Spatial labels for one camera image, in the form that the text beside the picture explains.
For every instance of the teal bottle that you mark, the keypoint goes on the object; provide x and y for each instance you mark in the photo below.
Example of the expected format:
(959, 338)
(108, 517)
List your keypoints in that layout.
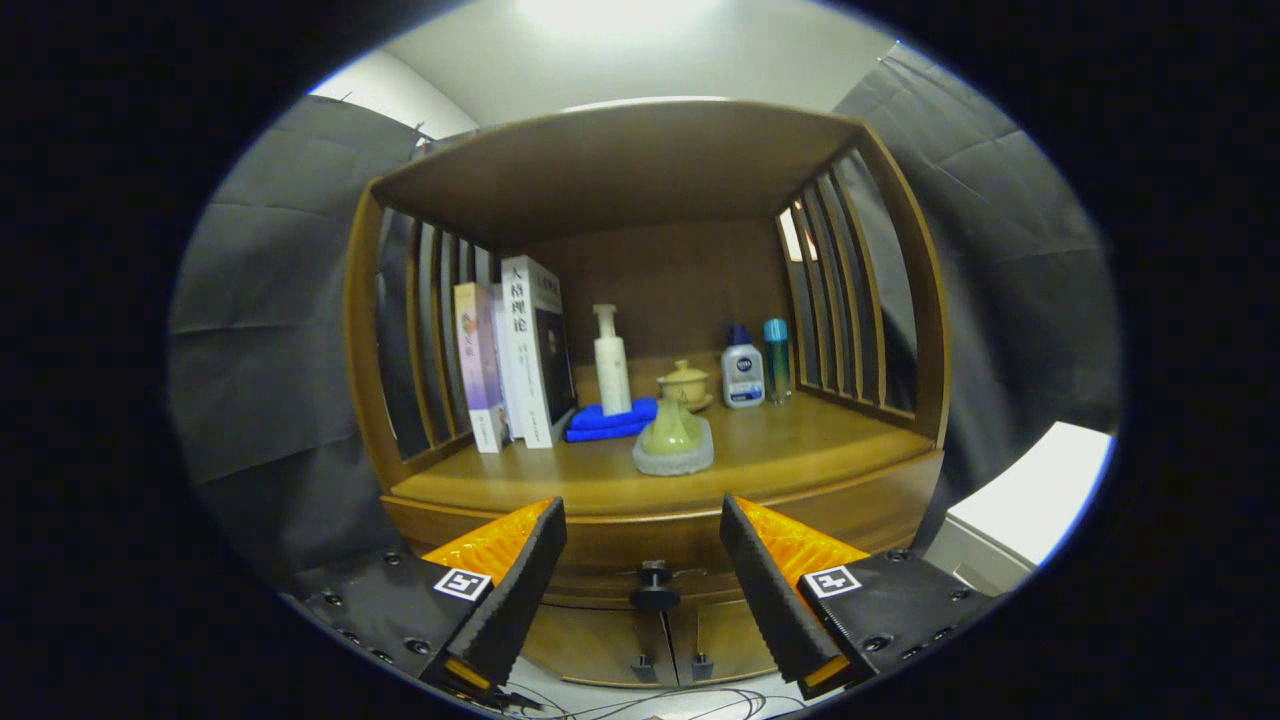
(776, 360)

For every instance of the brown wooden cabinet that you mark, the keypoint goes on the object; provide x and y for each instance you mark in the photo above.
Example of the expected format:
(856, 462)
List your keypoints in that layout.
(680, 280)

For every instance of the large ceiling light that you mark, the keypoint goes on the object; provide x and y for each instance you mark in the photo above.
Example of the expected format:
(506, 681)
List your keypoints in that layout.
(620, 12)

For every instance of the brown wooden drawer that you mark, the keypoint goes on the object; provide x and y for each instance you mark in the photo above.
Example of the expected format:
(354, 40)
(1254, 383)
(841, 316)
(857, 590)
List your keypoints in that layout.
(640, 540)

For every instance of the white blue-capped lotion bottle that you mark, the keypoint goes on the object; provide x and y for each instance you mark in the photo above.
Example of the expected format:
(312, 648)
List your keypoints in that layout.
(743, 375)

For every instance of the yellow lidded teacup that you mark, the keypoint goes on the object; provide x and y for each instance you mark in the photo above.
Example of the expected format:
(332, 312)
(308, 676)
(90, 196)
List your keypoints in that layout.
(685, 382)

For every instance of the thick white book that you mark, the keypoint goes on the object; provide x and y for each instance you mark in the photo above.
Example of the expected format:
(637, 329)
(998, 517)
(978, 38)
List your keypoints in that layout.
(525, 340)

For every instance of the wooden cabinet door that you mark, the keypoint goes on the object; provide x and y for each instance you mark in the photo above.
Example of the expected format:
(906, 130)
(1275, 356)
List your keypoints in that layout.
(725, 635)
(590, 640)

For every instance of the white pump bottle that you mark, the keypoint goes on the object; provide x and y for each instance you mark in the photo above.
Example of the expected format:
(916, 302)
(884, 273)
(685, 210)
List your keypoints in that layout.
(612, 370)

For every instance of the thin white book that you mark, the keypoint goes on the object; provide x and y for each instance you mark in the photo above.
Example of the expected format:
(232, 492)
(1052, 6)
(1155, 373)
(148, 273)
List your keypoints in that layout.
(508, 390)

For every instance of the purple book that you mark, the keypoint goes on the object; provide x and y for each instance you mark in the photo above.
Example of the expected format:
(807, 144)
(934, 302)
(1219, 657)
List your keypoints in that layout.
(478, 370)

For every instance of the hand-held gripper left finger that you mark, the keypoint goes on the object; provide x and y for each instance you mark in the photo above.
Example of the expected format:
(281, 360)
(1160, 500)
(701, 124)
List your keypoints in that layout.
(520, 600)

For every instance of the blue folded cloth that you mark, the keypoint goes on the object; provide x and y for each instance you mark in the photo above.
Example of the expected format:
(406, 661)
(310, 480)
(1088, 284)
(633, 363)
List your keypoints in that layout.
(600, 420)

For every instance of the wooden countertop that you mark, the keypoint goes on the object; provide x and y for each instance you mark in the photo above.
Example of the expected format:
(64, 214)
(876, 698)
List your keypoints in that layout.
(780, 450)

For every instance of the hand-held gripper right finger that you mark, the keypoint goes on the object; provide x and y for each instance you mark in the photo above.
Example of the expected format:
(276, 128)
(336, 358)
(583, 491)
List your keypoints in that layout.
(775, 600)

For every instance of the green holder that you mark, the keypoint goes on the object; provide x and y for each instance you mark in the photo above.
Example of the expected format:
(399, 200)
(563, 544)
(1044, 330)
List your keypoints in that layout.
(672, 440)

